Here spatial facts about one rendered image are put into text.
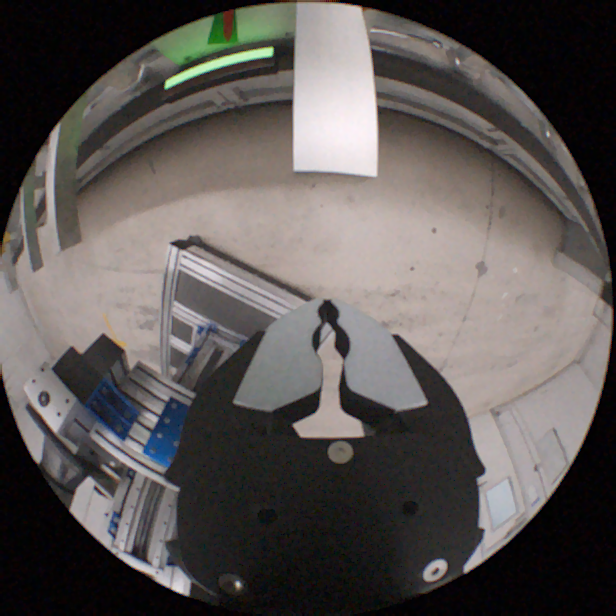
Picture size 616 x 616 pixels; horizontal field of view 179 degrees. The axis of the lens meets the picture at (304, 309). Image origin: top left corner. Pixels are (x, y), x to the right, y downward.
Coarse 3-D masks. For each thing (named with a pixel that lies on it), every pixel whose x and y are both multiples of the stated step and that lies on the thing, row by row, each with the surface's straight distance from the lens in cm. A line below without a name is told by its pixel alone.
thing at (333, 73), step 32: (320, 32) 11; (352, 32) 12; (320, 64) 10; (352, 64) 10; (320, 96) 8; (352, 96) 9; (320, 128) 8; (352, 128) 8; (320, 160) 7; (352, 160) 8
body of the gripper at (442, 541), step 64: (256, 448) 5; (320, 448) 5; (384, 448) 5; (448, 448) 6; (192, 512) 5; (256, 512) 5; (320, 512) 5; (384, 512) 5; (448, 512) 6; (192, 576) 6; (256, 576) 5; (320, 576) 5; (384, 576) 5; (448, 576) 6
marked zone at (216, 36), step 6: (222, 12) 32; (234, 12) 32; (216, 18) 32; (222, 18) 32; (234, 18) 32; (216, 24) 33; (222, 24) 33; (234, 24) 33; (210, 30) 34; (216, 30) 34; (222, 30) 34; (234, 30) 34; (210, 36) 35; (216, 36) 35; (222, 36) 35; (234, 36) 35; (210, 42) 36; (216, 42) 36; (222, 42) 36; (228, 42) 36; (234, 42) 36
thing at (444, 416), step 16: (400, 336) 9; (416, 352) 9; (416, 368) 8; (432, 368) 8; (432, 384) 8; (448, 384) 8; (432, 400) 7; (448, 400) 8; (400, 416) 6; (416, 416) 7; (432, 416) 7; (448, 416) 7; (464, 416) 8; (432, 432) 7; (448, 432) 7; (464, 432) 7; (464, 448) 7; (480, 464) 7
